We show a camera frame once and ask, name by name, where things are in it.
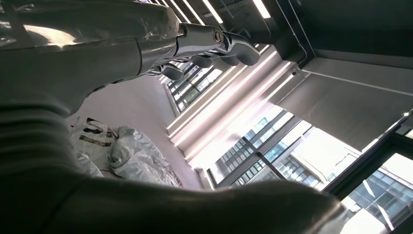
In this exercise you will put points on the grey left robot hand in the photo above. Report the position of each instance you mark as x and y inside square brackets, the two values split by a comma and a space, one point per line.
[80, 55]

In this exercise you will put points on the white parcel bag red logo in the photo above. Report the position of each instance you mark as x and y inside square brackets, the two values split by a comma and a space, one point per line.
[92, 139]

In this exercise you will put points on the crumpled grey parcel bag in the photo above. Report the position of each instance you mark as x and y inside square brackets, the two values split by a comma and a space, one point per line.
[142, 158]

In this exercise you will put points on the white roller blind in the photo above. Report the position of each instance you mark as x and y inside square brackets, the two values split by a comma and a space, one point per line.
[338, 106]

